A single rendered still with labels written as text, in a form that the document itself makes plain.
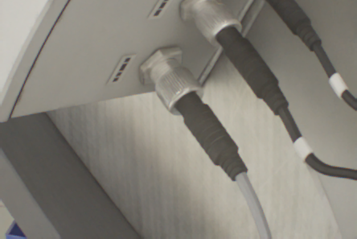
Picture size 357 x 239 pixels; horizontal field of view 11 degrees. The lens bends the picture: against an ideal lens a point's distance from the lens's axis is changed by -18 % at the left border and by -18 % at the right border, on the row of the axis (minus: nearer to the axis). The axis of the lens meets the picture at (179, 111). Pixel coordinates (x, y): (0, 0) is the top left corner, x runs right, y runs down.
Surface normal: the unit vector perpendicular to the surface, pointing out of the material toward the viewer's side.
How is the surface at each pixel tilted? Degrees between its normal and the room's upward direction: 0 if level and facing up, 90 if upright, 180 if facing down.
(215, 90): 90
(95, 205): 42
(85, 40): 132
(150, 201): 90
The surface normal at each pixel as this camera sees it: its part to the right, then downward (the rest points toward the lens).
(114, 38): 0.52, 0.72
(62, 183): 0.40, -0.71
